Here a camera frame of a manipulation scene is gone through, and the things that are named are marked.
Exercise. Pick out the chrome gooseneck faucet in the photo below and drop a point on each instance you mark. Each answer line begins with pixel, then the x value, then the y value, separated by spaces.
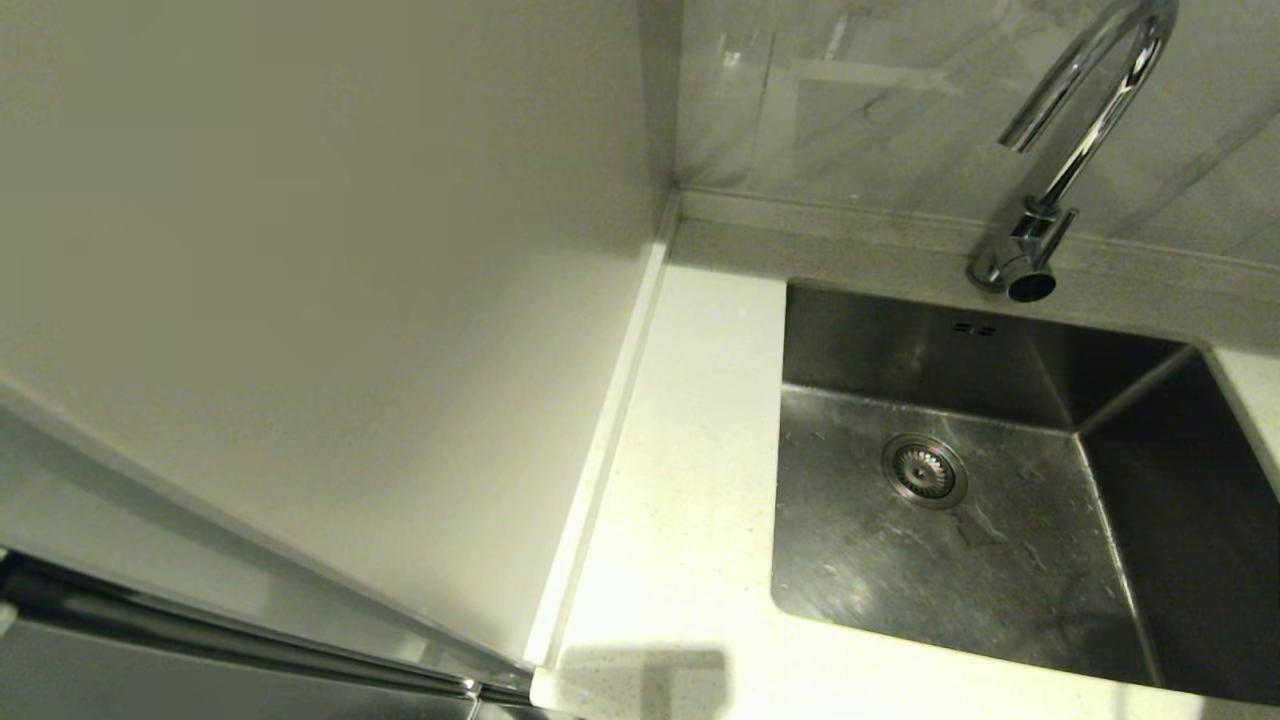
pixel 1090 140

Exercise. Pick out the metal sink drain strainer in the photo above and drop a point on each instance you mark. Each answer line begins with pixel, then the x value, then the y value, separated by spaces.
pixel 923 471

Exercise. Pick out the stainless steel sink basin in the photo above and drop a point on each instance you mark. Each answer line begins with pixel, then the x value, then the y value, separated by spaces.
pixel 1000 560

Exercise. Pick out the tall white cabinet panel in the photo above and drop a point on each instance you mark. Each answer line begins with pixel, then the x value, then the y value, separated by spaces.
pixel 300 250

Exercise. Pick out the grey glossy appliance door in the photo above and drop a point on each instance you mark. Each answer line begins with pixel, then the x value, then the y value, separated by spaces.
pixel 150 685

